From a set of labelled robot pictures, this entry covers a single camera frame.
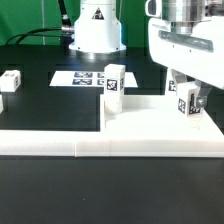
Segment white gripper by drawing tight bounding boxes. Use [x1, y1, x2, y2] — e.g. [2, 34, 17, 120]
[148, 16, 224, 108]

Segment white square table top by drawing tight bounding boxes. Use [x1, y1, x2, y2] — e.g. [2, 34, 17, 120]
[100, 95, 223, 136]

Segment white sheet with tags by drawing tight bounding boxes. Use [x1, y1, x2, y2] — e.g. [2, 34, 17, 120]
[49, 70, 139, 88]

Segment white L-shaped obstacle fence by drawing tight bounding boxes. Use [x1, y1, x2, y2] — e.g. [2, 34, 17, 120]
[0, 97, 224, 158]

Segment white part at left edge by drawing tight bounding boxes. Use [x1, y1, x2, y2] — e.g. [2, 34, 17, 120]
[0, 94, 4, 114]

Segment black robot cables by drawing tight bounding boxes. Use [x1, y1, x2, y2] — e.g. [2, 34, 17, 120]
[4, 0, 76, 46]

